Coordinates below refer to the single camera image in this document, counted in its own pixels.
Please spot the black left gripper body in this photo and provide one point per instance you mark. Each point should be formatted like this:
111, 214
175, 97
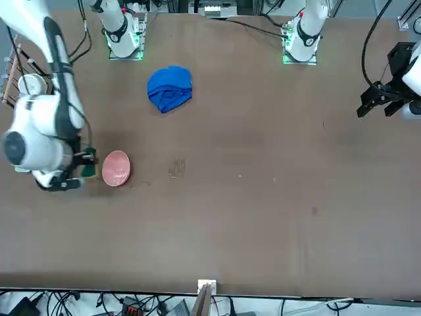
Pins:
401, 61

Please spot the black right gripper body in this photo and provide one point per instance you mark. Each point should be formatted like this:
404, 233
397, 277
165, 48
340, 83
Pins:
74, 145

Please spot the green and yellow sponge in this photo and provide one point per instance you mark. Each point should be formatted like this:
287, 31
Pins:
89, 172

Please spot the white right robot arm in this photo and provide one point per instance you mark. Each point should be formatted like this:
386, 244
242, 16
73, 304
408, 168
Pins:
36, 145

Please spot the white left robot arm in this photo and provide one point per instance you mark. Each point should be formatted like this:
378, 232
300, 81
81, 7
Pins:
307, 33

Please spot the pink bowl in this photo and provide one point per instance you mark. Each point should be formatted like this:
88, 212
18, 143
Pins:
115, 168

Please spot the white cup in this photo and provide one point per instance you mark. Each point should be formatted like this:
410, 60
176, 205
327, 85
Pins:
31, 84

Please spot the crumpled blue cloth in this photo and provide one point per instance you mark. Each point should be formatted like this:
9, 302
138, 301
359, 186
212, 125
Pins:
169, 87

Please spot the red and black device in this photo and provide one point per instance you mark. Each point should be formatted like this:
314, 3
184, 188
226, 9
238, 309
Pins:
133, 309

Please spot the flat black box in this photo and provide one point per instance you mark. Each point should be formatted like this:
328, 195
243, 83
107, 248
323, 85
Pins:
23, 307

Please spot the small white power strip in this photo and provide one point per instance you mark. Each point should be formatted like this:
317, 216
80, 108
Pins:
212, 11

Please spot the short aluminium frame profile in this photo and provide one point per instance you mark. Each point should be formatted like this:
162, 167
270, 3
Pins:
404, 21

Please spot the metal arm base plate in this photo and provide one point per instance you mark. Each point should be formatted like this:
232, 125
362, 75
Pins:
285, 33
141, 19

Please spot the aluminium camera post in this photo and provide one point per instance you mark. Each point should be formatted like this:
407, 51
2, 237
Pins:
206, 286

